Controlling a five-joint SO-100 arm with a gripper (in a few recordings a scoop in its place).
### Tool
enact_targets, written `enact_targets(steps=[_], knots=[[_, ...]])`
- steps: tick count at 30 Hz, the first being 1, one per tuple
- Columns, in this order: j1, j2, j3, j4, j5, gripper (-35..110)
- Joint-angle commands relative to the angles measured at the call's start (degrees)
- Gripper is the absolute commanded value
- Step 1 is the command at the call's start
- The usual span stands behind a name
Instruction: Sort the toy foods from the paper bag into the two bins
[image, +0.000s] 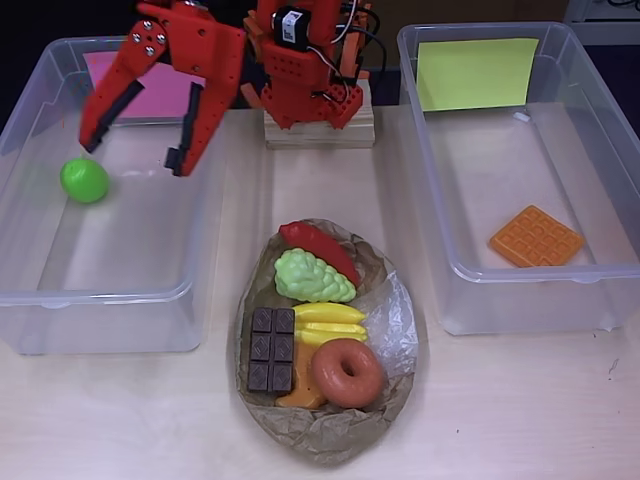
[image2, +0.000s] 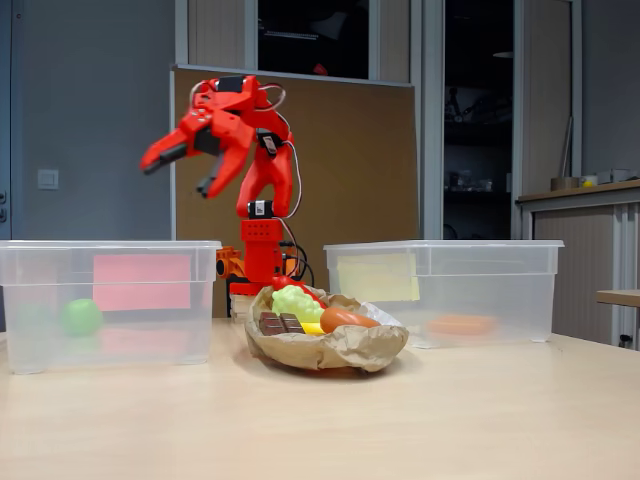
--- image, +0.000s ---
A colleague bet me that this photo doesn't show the green toy apple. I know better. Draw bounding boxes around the green toy apple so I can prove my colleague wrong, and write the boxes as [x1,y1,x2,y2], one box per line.
[59,156,111,205]

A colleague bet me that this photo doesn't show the pale green toy grapes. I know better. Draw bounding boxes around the pale green toy grapes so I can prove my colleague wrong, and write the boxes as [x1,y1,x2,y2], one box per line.
[273,248,357,304]

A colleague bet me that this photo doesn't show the brown toy chocolate bar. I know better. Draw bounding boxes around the brown toy chocolate bar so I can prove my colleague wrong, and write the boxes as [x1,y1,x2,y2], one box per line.
[247,307,297,394]

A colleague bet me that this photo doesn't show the yellow toy bananas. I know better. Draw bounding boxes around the yellow toy bananas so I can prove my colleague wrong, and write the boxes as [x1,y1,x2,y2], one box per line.
[292,302,371,346]

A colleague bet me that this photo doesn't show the pink paper label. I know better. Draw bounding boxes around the pink paper label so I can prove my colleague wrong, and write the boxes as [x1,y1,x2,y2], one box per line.
[82,48,211,121]

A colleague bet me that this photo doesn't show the clear plastic bin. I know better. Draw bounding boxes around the clear plastic bin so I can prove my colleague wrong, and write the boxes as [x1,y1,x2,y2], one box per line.
[0,33,227,356]
[397,20,640,336]

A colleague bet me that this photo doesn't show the yellow paper label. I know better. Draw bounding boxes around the yellow paper label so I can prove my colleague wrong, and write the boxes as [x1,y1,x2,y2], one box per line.
[416,37,540,112]

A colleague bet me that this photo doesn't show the orange plastic clamp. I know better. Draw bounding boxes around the orange plastic clamp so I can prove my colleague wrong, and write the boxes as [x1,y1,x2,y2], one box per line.
[337,22,372,84]
[239,13,274,109]

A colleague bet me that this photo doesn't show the wooden base block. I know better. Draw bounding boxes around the wooden base block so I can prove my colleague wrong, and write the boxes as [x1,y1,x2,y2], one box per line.
[263,79,376,150]

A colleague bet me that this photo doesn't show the red toy chili pepper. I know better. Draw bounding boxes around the red toy chili pepper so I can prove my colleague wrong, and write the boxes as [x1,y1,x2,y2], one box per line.
[278,220,362,287]

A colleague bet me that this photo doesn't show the orange toy croissant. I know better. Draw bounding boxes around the orange toy croissant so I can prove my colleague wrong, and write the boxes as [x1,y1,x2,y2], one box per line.
[273,342,326,411]

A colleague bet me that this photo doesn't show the crumpled brown paper bag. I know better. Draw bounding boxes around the crumpled brown paper bag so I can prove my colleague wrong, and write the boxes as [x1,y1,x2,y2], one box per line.
[233,217,427,469]

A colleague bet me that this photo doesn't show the black power cable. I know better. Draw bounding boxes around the black power cable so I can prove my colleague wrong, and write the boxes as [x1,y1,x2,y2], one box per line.
[349,29,389,84]

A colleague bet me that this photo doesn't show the white object with cables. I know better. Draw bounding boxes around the white object with cables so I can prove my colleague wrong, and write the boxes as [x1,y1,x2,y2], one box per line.
[564,0,640,24]

